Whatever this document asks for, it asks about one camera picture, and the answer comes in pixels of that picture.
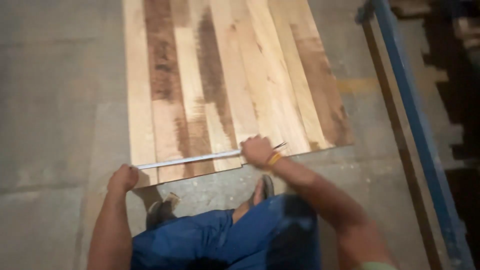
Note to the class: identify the person's right hand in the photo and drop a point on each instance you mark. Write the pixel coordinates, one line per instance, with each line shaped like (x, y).
(257, 152)

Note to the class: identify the person's left hand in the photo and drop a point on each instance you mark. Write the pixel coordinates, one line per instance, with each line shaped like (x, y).
(123, 179)

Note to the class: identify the person's right fingers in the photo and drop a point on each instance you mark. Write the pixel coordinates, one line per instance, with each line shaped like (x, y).
(250, 141)

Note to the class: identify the dark pencil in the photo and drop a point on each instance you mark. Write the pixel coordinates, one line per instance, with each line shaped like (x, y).
(279, 145)

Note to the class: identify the metal measuring tape blade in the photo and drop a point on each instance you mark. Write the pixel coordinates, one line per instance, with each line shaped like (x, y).
(189, 159)

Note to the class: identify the yellow wristband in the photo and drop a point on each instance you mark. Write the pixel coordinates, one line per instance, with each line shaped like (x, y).
(274, 159)

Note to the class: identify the person's right sandal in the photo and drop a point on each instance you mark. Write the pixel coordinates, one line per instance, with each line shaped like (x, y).
(264, 189)

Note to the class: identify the person's sandal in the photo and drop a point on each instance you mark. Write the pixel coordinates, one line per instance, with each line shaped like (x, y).
(162, 210)
(264, 189)

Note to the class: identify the large wooden plank panel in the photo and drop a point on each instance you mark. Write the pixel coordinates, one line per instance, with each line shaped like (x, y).
(225, 82)

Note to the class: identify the person's blue trousers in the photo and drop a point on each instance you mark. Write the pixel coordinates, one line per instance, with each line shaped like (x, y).
(228, 240)

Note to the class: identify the person's left sandal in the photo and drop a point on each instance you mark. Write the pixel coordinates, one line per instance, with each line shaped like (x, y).
(162, 210)

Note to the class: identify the dark stacked wood pile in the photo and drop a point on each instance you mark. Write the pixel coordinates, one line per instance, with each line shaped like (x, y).
(459, 75)

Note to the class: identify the blue metal frame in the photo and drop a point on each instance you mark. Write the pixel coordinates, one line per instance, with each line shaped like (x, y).
(416, 123)

